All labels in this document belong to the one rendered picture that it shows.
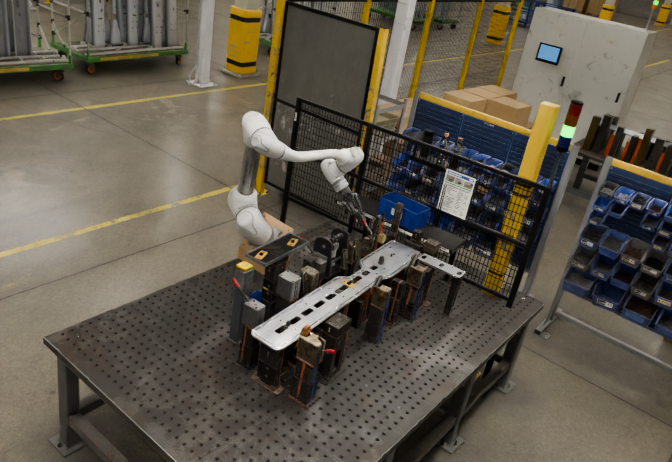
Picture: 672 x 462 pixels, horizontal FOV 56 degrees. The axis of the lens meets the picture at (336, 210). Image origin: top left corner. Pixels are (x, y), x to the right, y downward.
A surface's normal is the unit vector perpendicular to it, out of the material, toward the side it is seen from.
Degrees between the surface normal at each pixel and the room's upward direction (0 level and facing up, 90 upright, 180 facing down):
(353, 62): 90
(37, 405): 0
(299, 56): 90
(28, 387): 0
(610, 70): 90
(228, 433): 0
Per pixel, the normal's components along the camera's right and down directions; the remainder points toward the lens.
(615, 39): -0.62, 0.25
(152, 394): 0.16, -0.89
